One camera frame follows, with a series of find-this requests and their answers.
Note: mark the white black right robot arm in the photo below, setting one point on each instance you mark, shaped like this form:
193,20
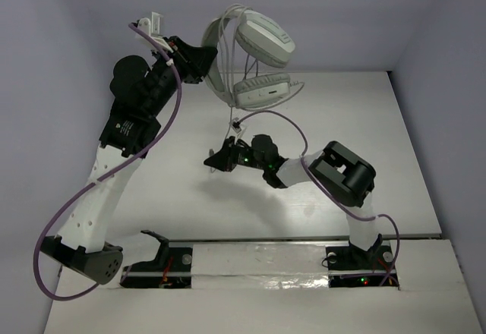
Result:
346,178

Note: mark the white over-ear headphones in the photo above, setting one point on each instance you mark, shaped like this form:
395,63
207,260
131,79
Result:
255,49

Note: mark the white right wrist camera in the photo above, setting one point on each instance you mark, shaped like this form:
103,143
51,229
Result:
238,127

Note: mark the white front cover panel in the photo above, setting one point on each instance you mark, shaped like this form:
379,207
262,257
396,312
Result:
282,288

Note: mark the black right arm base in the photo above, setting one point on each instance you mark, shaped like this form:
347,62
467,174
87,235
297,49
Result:
348,267

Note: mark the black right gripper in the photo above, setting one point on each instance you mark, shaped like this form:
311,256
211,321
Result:
225,159

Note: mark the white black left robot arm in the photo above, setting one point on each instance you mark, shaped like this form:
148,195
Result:
141,91

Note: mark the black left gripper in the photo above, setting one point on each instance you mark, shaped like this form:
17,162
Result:
186,59

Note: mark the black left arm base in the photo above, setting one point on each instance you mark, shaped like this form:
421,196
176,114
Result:
158,264

